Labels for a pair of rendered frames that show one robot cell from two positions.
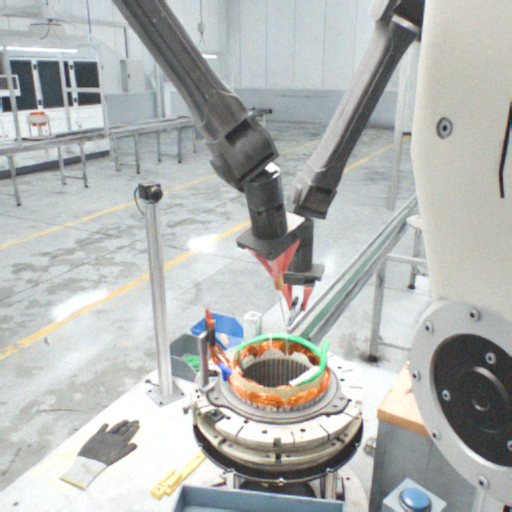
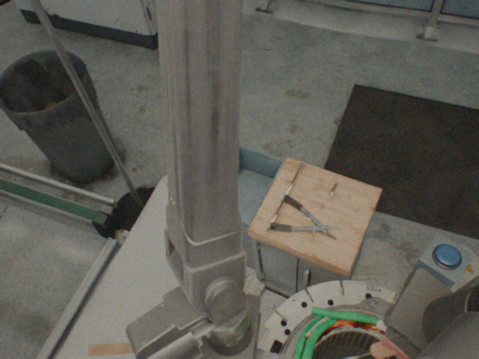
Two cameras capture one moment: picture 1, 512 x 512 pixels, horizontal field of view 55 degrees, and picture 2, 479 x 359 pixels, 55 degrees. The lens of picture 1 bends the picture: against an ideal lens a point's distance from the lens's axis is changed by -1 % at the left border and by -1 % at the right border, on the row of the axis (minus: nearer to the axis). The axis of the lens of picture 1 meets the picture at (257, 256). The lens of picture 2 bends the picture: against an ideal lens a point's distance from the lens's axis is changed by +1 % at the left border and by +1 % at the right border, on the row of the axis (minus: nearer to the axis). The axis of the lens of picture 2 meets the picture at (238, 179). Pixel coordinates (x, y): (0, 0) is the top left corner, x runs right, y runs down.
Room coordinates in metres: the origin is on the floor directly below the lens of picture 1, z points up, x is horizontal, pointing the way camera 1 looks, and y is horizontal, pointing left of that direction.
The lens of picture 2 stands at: (0.91, 0.08, 1.84)
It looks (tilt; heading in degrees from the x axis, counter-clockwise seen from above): 56 degrees down; 272
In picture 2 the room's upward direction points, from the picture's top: 9 degrees counter-clockwise
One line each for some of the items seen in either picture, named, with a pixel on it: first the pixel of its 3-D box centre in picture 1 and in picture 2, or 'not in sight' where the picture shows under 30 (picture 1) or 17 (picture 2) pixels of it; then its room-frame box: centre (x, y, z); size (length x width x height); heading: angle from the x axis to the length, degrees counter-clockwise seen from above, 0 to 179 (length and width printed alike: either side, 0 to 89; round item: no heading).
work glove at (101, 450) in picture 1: (104, 446); not in sight; (0.96, 0.37, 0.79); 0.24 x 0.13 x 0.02; 153
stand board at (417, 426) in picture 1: (441, 402); (315, 212); (0.79, -0.36, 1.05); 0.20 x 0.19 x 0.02; 148
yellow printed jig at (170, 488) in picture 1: (189, 462); not in sight; (0.90, 0.16, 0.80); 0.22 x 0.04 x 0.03; 146
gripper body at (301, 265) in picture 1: (298, 259); (228, 327); (0.96, -0.09, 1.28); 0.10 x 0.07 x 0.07; 75
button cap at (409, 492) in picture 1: (415, 498); (447, 255); (0.57, -0.24, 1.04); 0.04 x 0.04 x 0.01
